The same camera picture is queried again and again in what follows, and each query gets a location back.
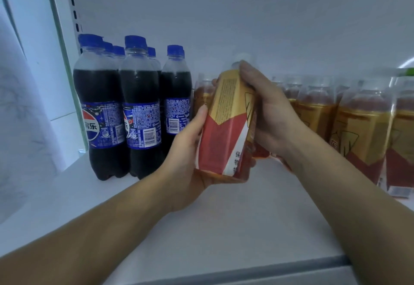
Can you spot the person's left hand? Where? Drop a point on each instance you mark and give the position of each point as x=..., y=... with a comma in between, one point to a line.
x=181, y=171

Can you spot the person's right hand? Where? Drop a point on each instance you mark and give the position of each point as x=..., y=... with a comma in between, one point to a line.
x=275, y=116

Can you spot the gold energy drink bottle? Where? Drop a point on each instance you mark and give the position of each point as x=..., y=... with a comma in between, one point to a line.
x=223, y=139

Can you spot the row of amber drink bottles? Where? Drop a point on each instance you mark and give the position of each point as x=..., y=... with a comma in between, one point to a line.
x=349, y=126

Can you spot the group of blue-capped cola bottles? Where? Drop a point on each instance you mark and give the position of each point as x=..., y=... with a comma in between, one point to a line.
x=139, y=100

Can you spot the white metal shelf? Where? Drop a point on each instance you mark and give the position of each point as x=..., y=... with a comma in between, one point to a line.
x=271, y=16

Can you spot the row of green-capped bottles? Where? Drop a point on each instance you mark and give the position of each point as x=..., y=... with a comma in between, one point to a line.
x=407, y=71

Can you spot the person's right forearm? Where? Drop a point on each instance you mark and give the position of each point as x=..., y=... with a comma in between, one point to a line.
x=356, y=217

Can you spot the person's left forearm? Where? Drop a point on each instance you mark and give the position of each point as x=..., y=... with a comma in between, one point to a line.
x=77, y=243

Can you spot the white bamboo print curtain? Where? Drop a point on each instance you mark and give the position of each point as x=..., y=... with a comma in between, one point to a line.
x=22, y=145

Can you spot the white panelled door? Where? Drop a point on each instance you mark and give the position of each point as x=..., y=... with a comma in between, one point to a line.
x=45, y=55

